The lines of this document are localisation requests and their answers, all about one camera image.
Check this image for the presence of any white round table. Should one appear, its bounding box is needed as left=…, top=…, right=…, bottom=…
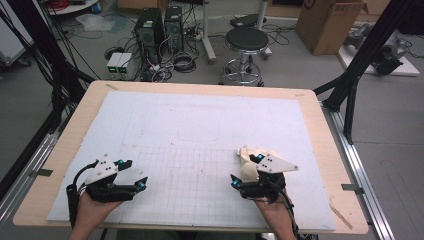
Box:
left=46, top=0, right=101, bottom=16

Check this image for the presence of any person's left hand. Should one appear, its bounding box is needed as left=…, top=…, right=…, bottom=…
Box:
left=74, top=192, right=125, bottom=232

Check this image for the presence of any white cart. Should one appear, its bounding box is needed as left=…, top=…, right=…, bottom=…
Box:
left=0, top=14, right=34, bottom=68

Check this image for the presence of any white cable bundle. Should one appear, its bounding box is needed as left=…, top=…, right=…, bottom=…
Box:
left=149, top=63, right=174, bottom=83

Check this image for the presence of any grey tape strip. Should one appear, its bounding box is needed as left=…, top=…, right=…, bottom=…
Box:
left=29, top=168, right=54, bottom=178
left=341, top=183, right=365, bottom=195

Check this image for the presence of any slim black computer tower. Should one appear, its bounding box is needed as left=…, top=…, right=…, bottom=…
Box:
left=164, top=5, right=185, bottom=54

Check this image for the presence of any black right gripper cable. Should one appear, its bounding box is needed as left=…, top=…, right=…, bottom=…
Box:
left=264, top=179, right=301, bottom=240

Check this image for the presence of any large black computer tower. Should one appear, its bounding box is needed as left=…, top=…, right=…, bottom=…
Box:
left=134, top=7, right=166, bottom=81

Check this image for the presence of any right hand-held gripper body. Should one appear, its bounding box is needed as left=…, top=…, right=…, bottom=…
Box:
left=239, top=153, right=299, bottom=204

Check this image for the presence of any black round stool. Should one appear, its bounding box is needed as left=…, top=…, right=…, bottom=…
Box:
left=218, top=25, right=270, bottom=88

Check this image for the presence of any aluminium rail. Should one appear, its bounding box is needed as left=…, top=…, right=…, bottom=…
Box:
left=0, top=131, right=61, bottom=228
left=321, top=101, right=396, bottom=240

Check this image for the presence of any brown cardboard box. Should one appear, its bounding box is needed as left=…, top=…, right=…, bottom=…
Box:
left=295, top=0, right=368, bottom=56

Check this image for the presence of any flat black case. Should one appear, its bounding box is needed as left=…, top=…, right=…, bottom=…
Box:
left=229, top=13, right=268, bottom=28

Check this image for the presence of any white desk leg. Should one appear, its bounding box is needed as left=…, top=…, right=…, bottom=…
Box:
left=256, top=0, right=273, bottom=61
left=199, top=0, right=218, bottom=65

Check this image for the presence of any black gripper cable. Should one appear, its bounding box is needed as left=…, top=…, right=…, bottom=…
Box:
left=65, top=159, right=100, bottom=230
left=264, top=179, right=301, bottom=240

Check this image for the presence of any thin wooden stick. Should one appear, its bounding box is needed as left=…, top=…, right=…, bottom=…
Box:
left=329, top=203, right=354, bottom=230

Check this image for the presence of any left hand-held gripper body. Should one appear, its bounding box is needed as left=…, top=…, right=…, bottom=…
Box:
left=84, top=154, right=138, bottom=203

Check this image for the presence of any white power supply box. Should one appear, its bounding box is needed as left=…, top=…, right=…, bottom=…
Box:
left=106, top=52, right=124, bottom=76
left=117, top=52, right=134, bottom=76

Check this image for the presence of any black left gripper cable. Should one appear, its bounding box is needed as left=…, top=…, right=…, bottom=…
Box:
left=65, top=159, right=100, bottom=230

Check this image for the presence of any grey and black machine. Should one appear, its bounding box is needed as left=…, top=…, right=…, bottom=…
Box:
left=344, top=23, right=414, bottom=76

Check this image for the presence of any white base board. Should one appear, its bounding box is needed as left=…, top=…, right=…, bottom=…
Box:
left=338, top=44, right=421, bottom=78

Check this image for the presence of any white foam mat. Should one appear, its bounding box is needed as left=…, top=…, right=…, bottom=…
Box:
left=46, top=90, right=337, bottom=232

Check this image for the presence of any black metal frame stand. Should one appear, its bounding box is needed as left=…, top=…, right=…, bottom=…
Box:
left=0, top=0, right=96, bottom=134
left=313, top=0, right=424, bottom=145

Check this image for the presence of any coiled black cable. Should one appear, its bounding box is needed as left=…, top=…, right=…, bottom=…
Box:
left=173, top=51, right=198, bottom=74
left=104, top=46, right=126, bottom=61

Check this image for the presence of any clear plastic bag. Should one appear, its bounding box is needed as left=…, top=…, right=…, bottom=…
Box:
left=75, top=13, right=108, bottom=33

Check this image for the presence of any person's right hand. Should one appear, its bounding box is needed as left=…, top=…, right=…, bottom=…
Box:
left=253, top=195, right=295, bottom=235

